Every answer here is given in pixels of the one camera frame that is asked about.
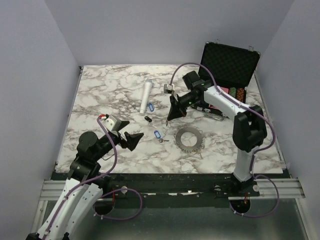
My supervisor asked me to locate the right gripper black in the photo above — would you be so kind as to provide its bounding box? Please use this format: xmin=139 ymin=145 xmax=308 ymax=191
xmin=166 ymin=92 xmax=200 ymax=121

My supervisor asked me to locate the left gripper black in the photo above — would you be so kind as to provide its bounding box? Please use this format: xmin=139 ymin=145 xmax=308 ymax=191
xmin=93 ymin=120 xmax=144 ymax=161

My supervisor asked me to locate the metal keyring disc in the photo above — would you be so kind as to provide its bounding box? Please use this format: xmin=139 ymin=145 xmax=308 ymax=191
xmin=174 ymin=126 xmax=204 ymax=153

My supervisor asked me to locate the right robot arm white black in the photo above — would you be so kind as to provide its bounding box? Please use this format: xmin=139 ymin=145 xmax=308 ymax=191
xmin=163 ymin=71 xmax=267 ymax=196

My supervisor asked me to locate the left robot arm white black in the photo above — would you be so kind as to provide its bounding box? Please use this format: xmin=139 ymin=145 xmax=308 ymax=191
xmin=27 ymin=114 xmax=144 ymax=240

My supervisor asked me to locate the black glossy tag key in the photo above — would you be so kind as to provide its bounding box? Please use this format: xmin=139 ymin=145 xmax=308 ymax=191
xmin=144 ymin=116 xmax=153 ymax=127

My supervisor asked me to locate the blue tag key by microphone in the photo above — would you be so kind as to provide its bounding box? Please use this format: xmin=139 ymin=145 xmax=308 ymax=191
xmin=147 ymin=102 xmax=155 ymax=112

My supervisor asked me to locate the blue tag key front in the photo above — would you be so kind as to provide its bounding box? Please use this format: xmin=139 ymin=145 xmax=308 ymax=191
xmin=153 ymin=129 xmax=169 ymax=143

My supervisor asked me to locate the white microphone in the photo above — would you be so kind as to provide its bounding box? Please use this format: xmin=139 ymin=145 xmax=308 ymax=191
xmin=139 ymin=79 xmax=153 ymax=115

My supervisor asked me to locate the red playing cards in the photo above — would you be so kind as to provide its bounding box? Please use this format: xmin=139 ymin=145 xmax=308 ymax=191
xmin=208 ymin=87 xmax=229 ymax=110

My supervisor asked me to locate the green chip stack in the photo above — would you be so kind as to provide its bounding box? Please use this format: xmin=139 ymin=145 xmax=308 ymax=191
xmin=228 ymin=87 xmax=237 ymax=98

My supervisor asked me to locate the orange black chip stack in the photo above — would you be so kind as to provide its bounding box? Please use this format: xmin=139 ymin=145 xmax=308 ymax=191
xmin=235 ymin=88 xmax=245 ymax=102

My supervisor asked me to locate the black poker chip case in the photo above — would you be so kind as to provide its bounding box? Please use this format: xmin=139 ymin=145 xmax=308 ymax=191
xmin=200 ymin=42 xmax=261 ymax=103

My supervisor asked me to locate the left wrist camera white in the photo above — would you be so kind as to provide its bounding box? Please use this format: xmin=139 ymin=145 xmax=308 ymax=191
xmin=104 ymin=115 xmax=121 ymax=132

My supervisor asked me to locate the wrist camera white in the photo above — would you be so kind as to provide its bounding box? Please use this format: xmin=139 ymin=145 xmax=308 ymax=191
xmin=104 ymin=115 xmax=121 ymax=132
xmin=163 ymin=84 xmax=174 ymax=94

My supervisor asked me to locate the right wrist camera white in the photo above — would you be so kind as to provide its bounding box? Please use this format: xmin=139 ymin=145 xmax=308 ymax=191
xmin=163 ymin=84 xmax=174 ymax=94

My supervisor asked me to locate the black mounting rail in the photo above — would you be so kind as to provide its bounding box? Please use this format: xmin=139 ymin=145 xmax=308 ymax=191
xmin=51 ymin=172 xmax=293 ymax=208

